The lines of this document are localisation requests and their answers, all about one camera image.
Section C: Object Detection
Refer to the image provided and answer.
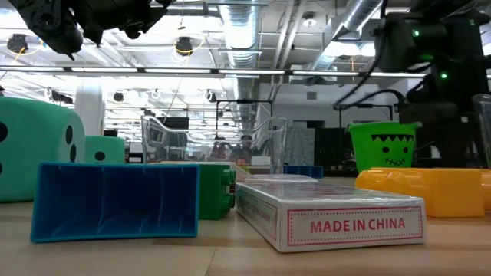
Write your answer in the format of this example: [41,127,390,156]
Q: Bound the large blue toy brick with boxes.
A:
[282,164,325,179]

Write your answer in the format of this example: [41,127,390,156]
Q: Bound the small dark green brick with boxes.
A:
[198,163,237,221]

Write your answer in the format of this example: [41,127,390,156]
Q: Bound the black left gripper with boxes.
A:
[76,0,173,47]

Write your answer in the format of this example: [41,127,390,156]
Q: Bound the white pillar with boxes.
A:
[74,82,107,138]

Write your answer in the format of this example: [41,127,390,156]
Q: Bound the card deck with red print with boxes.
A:
[235,181,428,254]

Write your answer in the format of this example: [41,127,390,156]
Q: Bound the grey partition panel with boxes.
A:
[285,126,316,166]

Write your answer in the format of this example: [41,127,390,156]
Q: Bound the blue rounded toy block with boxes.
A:
[29,161,201,245]

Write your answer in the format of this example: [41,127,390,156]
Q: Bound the black station frame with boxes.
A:
[337,102,394,123]

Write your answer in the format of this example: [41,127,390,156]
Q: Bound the silver ventilation duct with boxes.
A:
[306,0,384,74]
[220,0,264,127]

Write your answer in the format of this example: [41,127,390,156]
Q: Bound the black cabinet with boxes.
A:
[314,127,349,172]

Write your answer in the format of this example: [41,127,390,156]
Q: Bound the black ceiling cable reel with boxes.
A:
[174,36,195,57]
[6,33,30,54]

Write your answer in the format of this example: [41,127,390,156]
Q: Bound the large yellow notched block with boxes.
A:
[354,166,485,219]

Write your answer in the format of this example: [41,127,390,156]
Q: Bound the person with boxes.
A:
[209,136,231,162]
[229,133,255,166]

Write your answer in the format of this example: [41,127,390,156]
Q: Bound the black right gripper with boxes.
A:
[431,71,483,154]

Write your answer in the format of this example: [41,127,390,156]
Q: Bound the yellow wedge block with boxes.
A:
[481,170,491,212]

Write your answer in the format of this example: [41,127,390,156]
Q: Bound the green monster-face bucket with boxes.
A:
[347,120,422,174]

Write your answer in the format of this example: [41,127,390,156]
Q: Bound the teal foam die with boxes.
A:
[83,135,127,165]
[0,95,86,204]

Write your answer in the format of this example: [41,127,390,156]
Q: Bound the long ceiling light strip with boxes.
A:
[0,65,427,77]

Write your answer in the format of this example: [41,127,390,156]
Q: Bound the clear plastic bin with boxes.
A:
[140,113,289,176]
[470,93,491,172]

